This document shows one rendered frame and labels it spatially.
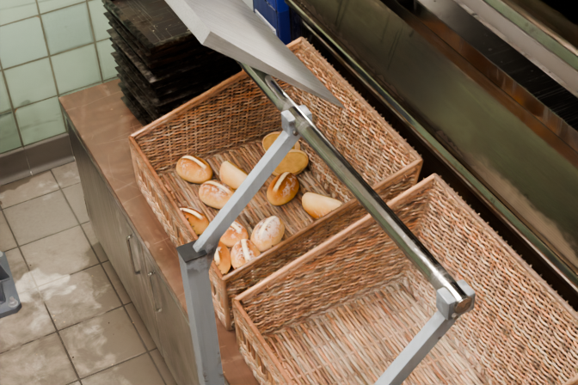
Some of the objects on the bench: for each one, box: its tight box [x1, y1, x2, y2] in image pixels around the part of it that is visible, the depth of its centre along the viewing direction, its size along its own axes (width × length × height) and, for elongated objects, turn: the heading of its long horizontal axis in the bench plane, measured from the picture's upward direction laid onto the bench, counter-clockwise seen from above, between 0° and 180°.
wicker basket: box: [128, 37, 423, 331], centre depth 239 cm, size 49×56×28 cm
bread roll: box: [302, 192, 342, 219], centre depth 244 cm, size 6×10×7 cm
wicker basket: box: [232, 174, 578, 385], centre depth 197 cm, size 49×56×28 cm
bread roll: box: [219, 161, 249, 191], centre depth 253 cm, size 6×10×7 cm
